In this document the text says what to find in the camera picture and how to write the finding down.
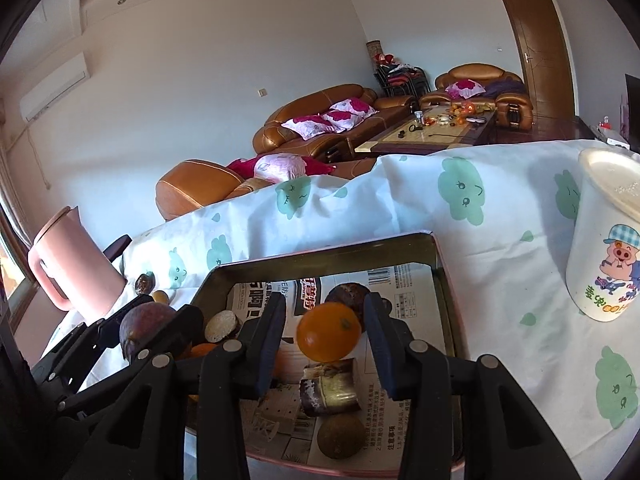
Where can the brown wooden door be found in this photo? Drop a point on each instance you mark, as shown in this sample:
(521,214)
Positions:
(545,61)

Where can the pink kettle jug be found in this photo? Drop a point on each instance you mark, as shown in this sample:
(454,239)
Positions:
(72,269)

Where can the small yellow longan fruit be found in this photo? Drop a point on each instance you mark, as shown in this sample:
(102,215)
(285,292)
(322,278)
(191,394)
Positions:
(160,297)

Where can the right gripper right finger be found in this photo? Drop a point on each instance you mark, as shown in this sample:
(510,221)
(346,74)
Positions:
(503,434)

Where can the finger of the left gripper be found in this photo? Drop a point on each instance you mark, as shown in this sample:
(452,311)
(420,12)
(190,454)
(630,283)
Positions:
(185,328)
(71,359)

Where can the brown white sliced fruit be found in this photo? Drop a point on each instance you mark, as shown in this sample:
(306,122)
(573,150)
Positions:
(329,388)

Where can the brown round fruit in tray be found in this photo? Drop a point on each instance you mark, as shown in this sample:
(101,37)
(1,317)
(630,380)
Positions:
(341,436)

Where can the pink white armchair cushion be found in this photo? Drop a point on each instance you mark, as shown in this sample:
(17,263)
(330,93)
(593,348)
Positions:
(464,89)

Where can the white cartoon pig mug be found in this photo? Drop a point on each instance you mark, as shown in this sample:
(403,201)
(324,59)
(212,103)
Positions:
(602,273)

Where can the brown leather armchair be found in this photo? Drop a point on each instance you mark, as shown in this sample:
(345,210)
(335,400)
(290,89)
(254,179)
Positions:
(194,184)
(485,84)

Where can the white air conditioner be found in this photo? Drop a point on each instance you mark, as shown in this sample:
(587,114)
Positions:
(53,87)

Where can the large orange in tray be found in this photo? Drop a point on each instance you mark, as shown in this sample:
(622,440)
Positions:
(201,350)

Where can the pink white sofa cushion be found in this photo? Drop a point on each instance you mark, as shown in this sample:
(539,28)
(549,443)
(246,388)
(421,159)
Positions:
(341,117)

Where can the white cloud pattern tablecloth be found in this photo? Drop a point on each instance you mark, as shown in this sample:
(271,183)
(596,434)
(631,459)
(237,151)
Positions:
(503,217)

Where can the dark mangosteen on cloth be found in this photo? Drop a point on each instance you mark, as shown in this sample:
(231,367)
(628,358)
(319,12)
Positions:
(144,284)

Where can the black television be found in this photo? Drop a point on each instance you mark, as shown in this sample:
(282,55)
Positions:
(633,107)

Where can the brown leather long sofa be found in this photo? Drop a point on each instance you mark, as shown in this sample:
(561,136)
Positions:
(331,147)

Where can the small orange tangerine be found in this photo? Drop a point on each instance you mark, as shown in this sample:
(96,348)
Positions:
(328,332)

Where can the brown leather armchair near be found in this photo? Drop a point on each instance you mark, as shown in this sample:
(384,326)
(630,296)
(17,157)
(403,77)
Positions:
(194,184)

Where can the large purple passion fruit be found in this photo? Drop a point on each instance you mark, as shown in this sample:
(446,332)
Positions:
(140,324)

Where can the brown leather far armchair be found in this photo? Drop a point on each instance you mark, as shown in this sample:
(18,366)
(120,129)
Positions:
(485,84)

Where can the stacked dark chairs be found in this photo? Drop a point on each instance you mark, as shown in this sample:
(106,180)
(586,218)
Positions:
(400,79)

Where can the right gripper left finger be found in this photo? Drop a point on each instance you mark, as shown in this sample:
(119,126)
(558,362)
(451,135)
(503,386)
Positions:
(142,435)

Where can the metal tray with paper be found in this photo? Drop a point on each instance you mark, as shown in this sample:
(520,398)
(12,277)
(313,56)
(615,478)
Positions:
(406,272)

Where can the white rice cake round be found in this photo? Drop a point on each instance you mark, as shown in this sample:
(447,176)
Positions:
(221,326)

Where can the light pink pillow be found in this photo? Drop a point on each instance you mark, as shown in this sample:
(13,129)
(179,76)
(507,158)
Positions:
(280,167)

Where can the wooden coffee table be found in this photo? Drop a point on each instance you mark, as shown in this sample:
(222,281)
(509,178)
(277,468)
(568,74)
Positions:
(437,128)

